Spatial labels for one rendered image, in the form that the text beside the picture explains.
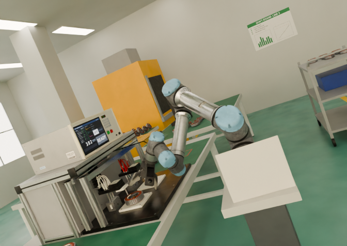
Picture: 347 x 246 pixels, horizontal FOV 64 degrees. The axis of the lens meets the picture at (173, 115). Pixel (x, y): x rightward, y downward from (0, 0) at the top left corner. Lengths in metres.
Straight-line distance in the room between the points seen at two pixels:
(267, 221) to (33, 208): 1.23
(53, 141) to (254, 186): 1.09
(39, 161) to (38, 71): 4.14
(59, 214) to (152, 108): 3.80
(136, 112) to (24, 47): 2.41
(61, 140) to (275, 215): 1.15
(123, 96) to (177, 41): 2.21
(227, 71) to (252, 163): 5.54
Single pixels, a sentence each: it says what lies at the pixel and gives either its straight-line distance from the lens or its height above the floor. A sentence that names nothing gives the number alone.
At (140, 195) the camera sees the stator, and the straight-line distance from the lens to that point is 1.60.
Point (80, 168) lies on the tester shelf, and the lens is 1.51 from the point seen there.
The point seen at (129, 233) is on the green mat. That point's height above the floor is 0.75.
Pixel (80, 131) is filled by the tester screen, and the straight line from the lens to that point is 1.62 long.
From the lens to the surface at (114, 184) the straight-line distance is 1.62.
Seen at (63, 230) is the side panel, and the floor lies 0.80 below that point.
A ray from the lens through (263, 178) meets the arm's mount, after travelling 1.22.
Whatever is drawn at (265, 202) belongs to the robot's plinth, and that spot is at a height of 0.73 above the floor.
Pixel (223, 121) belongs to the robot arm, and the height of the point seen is 1.08.
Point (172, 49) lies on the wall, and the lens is 6.92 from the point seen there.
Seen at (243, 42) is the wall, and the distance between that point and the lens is 6.61.
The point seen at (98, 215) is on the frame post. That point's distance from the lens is 1.54.
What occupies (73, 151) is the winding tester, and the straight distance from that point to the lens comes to 1.62.
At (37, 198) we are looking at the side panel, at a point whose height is 1.01.
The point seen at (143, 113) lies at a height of 1.00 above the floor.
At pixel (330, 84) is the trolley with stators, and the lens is 3.80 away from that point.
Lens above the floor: 1.31
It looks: 6 degrees down
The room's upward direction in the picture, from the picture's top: 22 degrees counter-clockwise
